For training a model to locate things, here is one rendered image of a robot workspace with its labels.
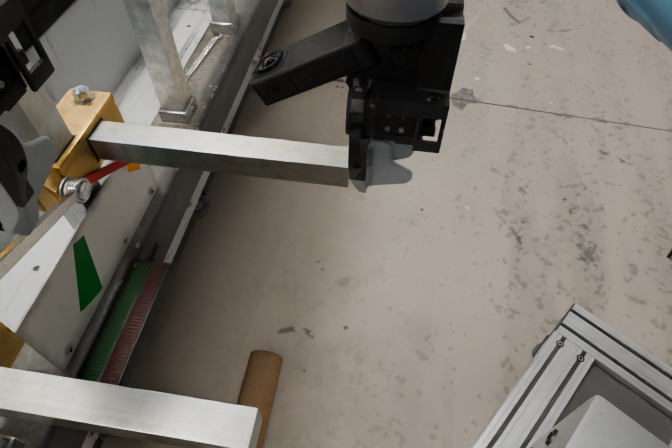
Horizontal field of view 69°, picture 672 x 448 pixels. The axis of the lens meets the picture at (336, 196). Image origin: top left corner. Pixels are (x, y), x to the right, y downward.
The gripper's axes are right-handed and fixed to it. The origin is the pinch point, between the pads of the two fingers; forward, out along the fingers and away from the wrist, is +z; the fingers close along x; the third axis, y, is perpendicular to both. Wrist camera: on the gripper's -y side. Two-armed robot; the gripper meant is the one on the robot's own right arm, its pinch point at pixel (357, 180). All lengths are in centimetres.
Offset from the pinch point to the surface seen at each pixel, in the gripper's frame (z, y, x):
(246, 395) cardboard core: 75, -22, -2
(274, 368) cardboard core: 76, -18, 6
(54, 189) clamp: -3.0, -28.1, -8.0
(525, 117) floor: 83, 52, 114
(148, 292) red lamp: 12.4, -22.8, -9.8
